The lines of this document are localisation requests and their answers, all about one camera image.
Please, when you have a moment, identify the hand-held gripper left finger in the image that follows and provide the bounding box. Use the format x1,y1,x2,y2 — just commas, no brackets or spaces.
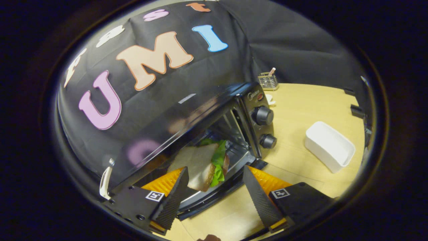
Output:
102,167,189,232

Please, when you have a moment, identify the black toaster oven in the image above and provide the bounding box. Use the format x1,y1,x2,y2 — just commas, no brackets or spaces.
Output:
110,82,278,221

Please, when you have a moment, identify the black backdrop cloth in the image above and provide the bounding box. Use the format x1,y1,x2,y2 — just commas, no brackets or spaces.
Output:
57,0,371,198

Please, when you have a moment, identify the metal wire basket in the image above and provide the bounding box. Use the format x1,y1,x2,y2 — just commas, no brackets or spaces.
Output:
257,72,280,91

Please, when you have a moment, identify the white rectangular dish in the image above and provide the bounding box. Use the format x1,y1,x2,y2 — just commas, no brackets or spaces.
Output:
304,121,356,174

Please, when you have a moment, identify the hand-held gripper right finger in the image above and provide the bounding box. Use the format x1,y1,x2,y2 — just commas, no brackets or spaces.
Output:
243,165,335,234

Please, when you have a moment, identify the white pop-up toaster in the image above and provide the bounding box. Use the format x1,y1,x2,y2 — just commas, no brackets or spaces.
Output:
99,166,113,200

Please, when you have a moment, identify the lettuce sandwich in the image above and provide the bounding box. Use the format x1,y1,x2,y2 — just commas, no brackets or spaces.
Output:
167,138,230,192

